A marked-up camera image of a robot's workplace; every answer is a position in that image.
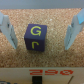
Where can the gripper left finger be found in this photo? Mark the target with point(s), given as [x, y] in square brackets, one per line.
[7, 29]

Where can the purple block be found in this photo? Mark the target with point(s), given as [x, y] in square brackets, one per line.
[34, 37]

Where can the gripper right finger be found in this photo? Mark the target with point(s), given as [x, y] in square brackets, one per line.
[74, 30]

